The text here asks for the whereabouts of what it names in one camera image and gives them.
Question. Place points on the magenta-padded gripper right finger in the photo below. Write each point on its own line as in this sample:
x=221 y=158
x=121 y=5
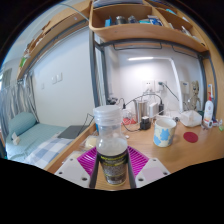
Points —
x=151 y=171

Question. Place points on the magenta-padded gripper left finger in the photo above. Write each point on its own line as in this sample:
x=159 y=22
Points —
x=73 y=171

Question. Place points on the clear bottle with dark label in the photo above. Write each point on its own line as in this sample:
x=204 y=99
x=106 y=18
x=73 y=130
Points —
x=111 y=146

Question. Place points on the dark flat tablet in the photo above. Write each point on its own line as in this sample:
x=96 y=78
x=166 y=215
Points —
x=71 y=132

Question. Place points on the white mug with blue patches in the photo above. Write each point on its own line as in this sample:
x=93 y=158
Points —
x=164 y=133

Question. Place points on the bed with checked blanket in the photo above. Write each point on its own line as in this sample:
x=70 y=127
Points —
x=40 y=146

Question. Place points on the small black cube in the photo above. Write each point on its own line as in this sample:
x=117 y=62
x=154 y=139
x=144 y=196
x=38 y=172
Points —
x=144 y=123

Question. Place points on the flat round red coaster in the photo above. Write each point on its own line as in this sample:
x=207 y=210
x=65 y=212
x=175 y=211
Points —
x=190 y=137

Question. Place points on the white power adapter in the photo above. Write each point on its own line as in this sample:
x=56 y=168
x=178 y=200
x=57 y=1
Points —
x=153 y=110

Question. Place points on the steel tumbler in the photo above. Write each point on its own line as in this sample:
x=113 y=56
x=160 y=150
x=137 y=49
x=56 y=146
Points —
x=142 y=110

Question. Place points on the black plug-in charger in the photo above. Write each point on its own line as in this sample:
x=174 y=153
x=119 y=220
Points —
x=161 y=109

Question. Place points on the white tissue pack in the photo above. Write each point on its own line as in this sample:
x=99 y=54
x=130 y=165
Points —
x=190 y=118

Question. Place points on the teal pillow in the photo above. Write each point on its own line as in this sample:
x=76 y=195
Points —
x=21 y=123

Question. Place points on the white pump bottle, red pump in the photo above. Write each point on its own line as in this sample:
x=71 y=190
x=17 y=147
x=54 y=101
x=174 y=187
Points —
x=208 y=110

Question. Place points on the white desk lamp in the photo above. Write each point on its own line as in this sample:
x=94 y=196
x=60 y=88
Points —
x=176 y=80

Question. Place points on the wooden shelf unit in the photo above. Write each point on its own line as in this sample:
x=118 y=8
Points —
x=146 y=33

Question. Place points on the wooden bunk side shelf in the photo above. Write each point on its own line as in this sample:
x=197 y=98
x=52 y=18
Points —
x=56 y=26

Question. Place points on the white wall box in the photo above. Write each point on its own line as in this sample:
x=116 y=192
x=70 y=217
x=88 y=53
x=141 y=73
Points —
x=184 y=88

